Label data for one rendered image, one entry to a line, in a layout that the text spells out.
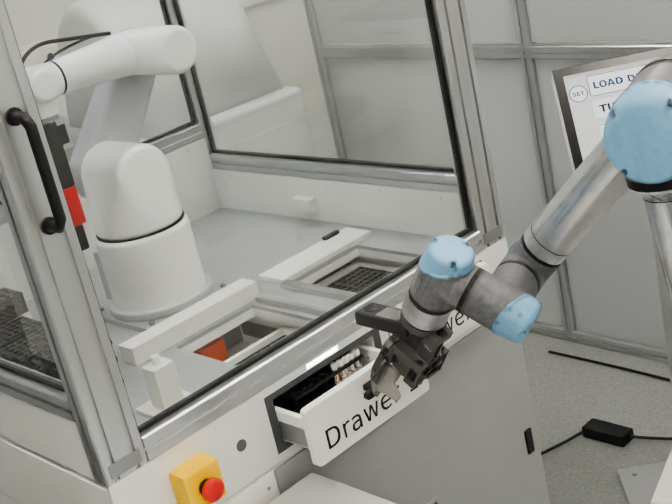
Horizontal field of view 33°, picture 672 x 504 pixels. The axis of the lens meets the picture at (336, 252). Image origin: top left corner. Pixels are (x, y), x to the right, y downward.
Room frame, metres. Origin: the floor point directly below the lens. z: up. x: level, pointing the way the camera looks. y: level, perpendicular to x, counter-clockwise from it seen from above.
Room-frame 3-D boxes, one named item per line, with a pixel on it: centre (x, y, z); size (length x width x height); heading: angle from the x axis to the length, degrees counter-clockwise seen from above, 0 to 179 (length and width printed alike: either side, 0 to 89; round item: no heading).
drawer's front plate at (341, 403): (1.79, 0.00, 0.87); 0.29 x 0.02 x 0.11; 130
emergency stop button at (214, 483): (1.61, 0.28, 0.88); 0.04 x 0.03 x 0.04; 130
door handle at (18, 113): (1.57, 0.38, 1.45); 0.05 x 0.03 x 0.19; 40
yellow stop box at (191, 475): (1.63, 0.30, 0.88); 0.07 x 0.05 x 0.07; 130
